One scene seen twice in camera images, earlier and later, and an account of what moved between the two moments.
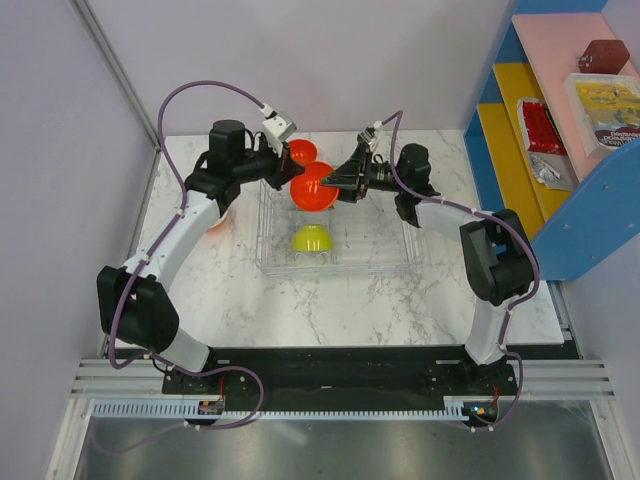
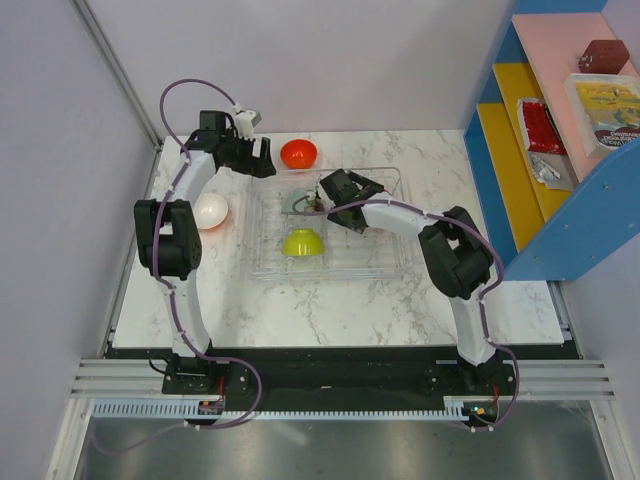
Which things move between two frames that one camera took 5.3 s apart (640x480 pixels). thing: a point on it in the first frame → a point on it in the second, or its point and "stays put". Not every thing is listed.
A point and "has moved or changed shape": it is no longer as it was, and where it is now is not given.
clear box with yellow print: x=606 y=109 stays put
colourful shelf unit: x=554 y=133 stays put
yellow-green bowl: x=312 y=237 has moved or changed shape
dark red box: x=604 y=57 stays put
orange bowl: x=302 y=151 stays put
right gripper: x=346 y=177 → x=333 y=217
